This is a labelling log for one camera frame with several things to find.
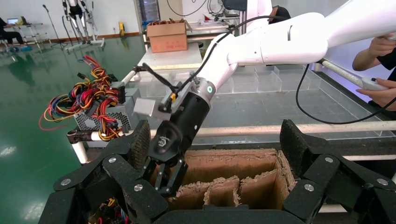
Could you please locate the seated person in black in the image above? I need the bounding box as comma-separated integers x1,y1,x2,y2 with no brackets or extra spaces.
0,17,25,45

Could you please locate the brown cardboard box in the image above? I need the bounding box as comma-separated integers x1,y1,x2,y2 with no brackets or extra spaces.
167,148,297,211

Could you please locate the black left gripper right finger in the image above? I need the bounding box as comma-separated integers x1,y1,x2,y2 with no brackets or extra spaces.
279,119,396,224

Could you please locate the white handheld controller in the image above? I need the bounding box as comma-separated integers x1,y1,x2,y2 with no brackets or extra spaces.
361,77,390,91

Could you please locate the clear acrylic divider tray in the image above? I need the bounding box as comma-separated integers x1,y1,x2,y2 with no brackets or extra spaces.
130,63,396,138

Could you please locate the grey power supply with wires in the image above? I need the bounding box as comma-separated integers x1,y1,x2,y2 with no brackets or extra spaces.
88,197,129,224
69,82,141,109
77,55,126,90
38,90,134,143

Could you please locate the white robot on stand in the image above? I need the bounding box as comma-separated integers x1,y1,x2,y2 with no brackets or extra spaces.
62,0,106,53

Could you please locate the operator black clothing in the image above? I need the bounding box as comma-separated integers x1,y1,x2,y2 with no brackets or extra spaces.
368,56,396,122

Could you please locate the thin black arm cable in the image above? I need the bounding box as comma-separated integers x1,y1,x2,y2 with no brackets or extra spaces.
171,15,290,97

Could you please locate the white wire rack table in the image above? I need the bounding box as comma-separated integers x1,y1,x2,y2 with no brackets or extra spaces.
12,17,52,45

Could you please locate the cardboard box with red print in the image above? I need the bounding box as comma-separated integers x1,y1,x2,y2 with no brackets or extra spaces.
146,19,188,54

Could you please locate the white frame leg tube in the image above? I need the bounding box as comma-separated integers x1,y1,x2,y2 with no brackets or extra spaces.
71,142,90,164

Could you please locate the white work table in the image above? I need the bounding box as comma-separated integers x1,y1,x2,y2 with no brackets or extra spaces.
137,42,204,71

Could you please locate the black tripod stand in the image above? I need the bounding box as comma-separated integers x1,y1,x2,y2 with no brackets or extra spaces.
42,4,69,50

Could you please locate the operator left hand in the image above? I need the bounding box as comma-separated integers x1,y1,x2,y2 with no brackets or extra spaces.
355,77,396,111

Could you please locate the cardboard divider insert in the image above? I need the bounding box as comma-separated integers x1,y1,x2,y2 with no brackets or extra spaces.
168,169,279,209

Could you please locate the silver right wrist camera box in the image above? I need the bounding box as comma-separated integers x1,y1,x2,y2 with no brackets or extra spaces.
133,81,188,122

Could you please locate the standing person in black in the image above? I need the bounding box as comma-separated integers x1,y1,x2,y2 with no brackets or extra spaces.
268,5,291,25

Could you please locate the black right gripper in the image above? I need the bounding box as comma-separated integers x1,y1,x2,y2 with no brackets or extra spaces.
144,92,212,197

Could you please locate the operator right forearm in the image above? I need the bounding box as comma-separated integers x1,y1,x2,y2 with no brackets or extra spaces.
352,49,387,72

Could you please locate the hanging black cable loop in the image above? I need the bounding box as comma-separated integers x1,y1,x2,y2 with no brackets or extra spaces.
295,63,396,125

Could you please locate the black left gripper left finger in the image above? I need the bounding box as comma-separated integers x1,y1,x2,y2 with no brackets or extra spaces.
37,119,170,224

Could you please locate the short white rail tube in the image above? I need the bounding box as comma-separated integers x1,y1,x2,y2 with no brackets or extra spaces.
120,69,138,86

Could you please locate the operator right hand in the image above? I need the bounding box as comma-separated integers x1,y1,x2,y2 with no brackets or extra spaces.
368,33,396,58

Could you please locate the thick black camera cable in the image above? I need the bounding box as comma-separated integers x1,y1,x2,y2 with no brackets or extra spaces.
141,63,175,93

